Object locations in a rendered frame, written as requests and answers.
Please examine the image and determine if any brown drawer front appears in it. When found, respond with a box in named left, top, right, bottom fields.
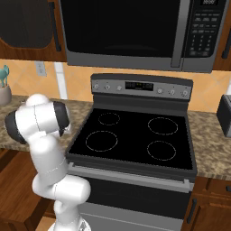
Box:
left=194, top=176, right=231, bottom=200

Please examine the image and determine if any black steel range with hob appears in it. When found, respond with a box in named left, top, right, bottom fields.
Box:
left=65, top=72, right=199, bottom=231

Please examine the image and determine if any black oven door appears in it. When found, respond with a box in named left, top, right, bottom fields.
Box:
left=79, top=176, right=193, bottom=231

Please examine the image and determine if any black steel microwave oven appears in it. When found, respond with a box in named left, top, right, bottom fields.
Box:
left=58, top=0, right=231, bottom=74

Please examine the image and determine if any dark grey toaster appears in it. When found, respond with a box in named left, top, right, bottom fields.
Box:
left=216, top=93, right=231, bottom=139

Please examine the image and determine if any grey utensil pot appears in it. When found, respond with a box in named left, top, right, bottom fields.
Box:
left=0, top=85, right=14, bottom=106

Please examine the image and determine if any brown base cupboard door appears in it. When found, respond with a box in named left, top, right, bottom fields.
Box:
left=182, top=194, right=231, bottom=231

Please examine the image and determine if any steel oven door handle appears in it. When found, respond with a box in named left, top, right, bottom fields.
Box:
left=67, top=162, right=195, bottom=194

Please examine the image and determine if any white wall strip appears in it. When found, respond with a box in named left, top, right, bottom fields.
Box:
left=53, top=61, right=69, bottom=100

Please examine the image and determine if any white wall socket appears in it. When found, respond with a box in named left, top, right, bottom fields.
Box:
left=33, top=60, right=49, bottom=78

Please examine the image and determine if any steel microwave door handle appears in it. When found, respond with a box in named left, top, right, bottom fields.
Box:
left=171, top=0, right=191, bottom=69

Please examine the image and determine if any black cupboard door handle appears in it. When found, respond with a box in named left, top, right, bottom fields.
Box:
left=48, top=1, right=63, bottom=52
left=221, top=28, right=231, bottom=60

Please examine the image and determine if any brown wall cupboard door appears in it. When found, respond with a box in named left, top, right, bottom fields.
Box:
left=211, top=8, right=231, bottom=72
left=0, top=0, right=68, bottom=63

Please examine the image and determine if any black base cupboard handle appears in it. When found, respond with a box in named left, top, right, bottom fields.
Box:
left=186, top=198, right=199, bottom=226

